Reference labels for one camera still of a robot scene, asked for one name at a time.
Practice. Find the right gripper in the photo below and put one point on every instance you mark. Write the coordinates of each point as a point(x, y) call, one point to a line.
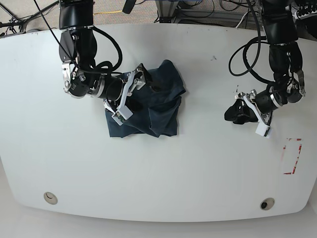
point(114, 90)

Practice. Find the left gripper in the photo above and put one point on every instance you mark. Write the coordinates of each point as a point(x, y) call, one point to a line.
point(259, 107)

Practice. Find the dark blue T-shirt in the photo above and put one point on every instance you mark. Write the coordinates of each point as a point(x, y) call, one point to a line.
point(159, 114)

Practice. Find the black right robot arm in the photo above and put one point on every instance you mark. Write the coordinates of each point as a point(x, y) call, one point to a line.
point(78, 44)

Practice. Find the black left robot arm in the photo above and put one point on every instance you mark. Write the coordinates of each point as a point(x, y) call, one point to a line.
point(286, 63)

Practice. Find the red tape rectangle marking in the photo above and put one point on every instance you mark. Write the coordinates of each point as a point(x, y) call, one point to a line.
point(290, 155)

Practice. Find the black microphone object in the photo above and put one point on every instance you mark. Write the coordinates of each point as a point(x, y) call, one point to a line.
point(128, 6)

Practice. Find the white power strip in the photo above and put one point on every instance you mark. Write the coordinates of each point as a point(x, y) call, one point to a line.
point(305, 12)

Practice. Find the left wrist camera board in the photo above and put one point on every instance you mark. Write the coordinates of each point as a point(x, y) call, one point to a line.
point(263, 130)

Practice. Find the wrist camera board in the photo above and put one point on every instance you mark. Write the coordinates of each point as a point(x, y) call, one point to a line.
point(263, 130)
point(120, 118)

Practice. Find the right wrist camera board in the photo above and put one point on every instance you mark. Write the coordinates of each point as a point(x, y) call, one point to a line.
point(120, 118)

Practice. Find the right table cable grommet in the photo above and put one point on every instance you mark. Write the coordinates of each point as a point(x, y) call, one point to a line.
point(267, 204)

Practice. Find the table cable grommet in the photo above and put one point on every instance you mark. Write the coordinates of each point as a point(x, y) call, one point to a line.
point(50, 198)
point(267, 204)

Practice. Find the left table cable grommet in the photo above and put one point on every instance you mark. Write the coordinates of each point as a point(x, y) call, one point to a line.
point(50, 198)

